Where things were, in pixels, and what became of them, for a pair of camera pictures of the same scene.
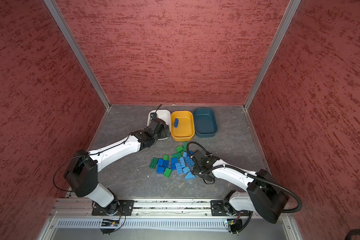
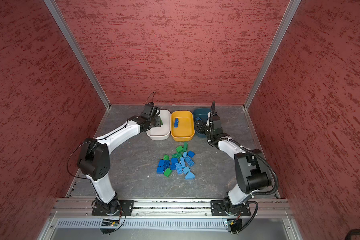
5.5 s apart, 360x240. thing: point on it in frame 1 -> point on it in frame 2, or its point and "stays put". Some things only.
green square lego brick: x=179 y=148 stays put
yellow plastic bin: x=182 y=125 stays put
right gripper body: x=197 y=171 -> x=209 y=131
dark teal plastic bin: x=205 y=122 stays put
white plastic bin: x=164 y=114 stays put
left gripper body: x=162 y=134 -> x=153 y=122
